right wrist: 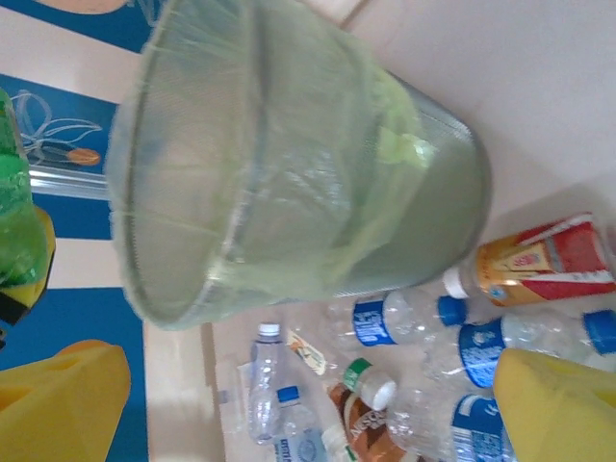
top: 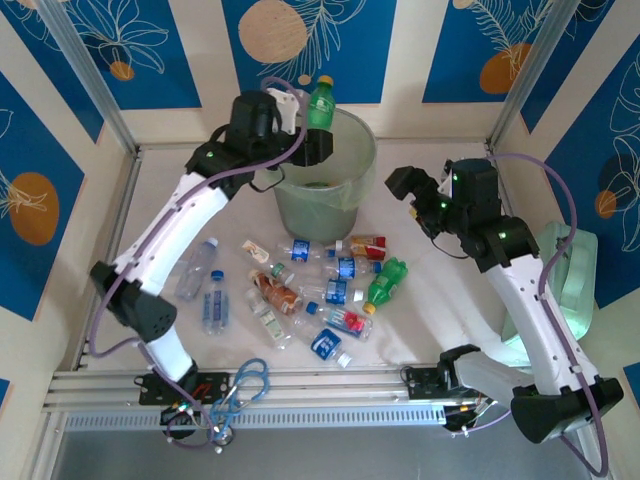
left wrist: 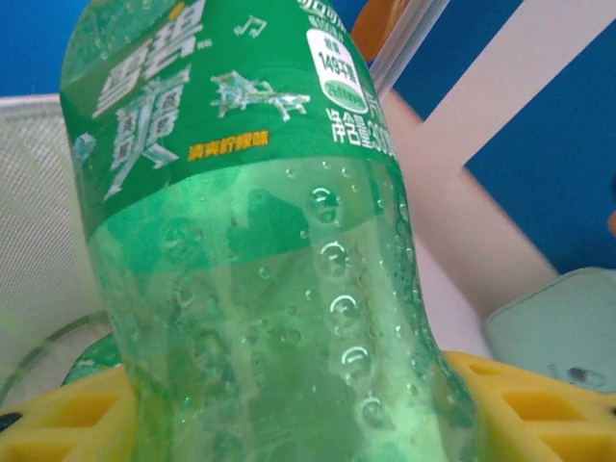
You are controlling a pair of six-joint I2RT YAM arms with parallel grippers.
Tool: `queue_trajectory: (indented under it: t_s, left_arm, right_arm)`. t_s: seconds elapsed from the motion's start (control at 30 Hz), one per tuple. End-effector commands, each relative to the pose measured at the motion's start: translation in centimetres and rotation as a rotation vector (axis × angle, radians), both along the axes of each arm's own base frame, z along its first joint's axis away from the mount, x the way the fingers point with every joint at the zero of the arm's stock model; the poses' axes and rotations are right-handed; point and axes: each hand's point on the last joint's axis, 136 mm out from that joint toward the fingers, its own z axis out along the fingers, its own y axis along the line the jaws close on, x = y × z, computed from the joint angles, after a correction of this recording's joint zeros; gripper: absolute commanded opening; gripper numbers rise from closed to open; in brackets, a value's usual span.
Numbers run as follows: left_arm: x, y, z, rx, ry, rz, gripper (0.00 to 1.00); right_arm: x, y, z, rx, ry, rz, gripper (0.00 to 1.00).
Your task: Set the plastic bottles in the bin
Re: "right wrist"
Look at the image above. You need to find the pale green bin liner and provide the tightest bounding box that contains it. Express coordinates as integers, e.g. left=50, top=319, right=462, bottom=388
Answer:
left=106, top=0, right=482, bottom=333

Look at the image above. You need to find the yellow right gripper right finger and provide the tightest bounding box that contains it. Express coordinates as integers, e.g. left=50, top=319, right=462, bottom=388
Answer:
left=493, top=346, right=616, bottom=462

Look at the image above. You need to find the small clear bottle blue cap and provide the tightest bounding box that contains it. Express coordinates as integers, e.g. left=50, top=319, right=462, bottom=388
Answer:
left=271, top=384, right=328, bottom=462

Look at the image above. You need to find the clear ridged bottle white cap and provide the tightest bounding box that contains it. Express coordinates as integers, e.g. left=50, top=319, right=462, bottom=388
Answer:
left=247, top=321, right=286, bottom=447

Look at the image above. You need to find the green plastic bottle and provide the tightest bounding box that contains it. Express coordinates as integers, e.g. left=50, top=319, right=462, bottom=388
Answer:
left=0, top=89, right=49, bottom=290

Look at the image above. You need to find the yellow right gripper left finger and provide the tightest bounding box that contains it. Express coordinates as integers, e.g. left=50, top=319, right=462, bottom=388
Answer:
left=0, top=339, right=132, bottom=462

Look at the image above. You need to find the red gold label bottle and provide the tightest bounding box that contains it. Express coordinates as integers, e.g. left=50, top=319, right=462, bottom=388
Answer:
left=442, top=214, right=616, bottom=309

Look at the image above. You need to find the brown coffee label bottle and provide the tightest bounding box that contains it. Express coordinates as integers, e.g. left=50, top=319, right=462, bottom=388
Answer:
left=326, top=382, right=415, bottom=462

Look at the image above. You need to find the aluminium frame post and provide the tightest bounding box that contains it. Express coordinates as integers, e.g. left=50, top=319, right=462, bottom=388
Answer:
left=28, top=162, right=110, bottom=199

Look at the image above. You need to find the flower butterfly label bottle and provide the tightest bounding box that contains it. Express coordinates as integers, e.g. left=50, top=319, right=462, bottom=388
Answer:
left=286, top=329, right=398, bottom=410

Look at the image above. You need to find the grey metal mesh bin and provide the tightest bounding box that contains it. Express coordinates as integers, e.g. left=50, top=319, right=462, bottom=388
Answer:
left=104, top=0, right=492, bottom=333

